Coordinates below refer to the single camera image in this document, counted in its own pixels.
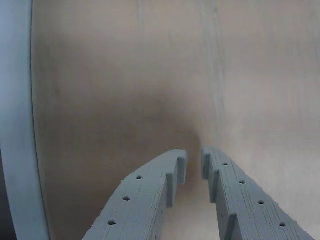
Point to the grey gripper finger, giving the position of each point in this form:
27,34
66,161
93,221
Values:
250,215
140,205

